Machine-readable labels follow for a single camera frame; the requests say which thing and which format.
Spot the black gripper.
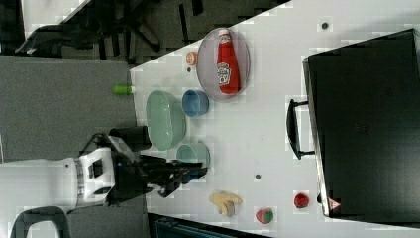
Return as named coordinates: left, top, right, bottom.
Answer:
left=110, top=155, right=208, bottom=202

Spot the blue glass oven door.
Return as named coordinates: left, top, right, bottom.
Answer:
left=286, top=99, right=315, bottom=160

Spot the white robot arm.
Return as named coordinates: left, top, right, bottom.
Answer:
left=1, top=147, right=209, bottom=221

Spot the black toaster oven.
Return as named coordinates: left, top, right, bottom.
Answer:
left=303, top=29, right=420, bottom=227

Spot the teal mug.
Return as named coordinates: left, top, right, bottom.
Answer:
left=176, top=143, right=210, bottom=168

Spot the black utensil holder cup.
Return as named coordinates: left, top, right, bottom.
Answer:
left=109, top=126, right=152, bottom=152

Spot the green perforated colander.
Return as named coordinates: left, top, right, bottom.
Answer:
left=146, top=90, right=186, bottom=151

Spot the peeled banana toy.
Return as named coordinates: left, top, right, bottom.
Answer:
left=209, top=191, right=243, bottom=217

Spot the blue bowl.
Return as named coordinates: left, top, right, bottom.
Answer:
left=181, top=90, right=209, bottom=118

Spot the green marker pen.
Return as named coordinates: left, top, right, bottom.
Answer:
left=113, top=85, right=136, bottom=95

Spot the strawberry toy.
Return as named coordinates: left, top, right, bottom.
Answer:
left=256, top=207, right=273, bottom=224

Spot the red ketchup bottle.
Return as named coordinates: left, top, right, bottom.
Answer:
left=216, top=29, right=241, bottom=95

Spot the orange slice toy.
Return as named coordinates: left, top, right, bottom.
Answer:
left=185, top=52, right=198, bottom=65

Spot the lilac round plate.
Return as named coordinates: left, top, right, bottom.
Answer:
left=196, top=28, right=250, bottom=101

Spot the red tomato toy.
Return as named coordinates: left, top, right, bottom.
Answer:
left=293, top=192, right=310, bottom=209

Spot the black office chair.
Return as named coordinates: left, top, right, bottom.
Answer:
left=15, top=0, right=160, bottom=53

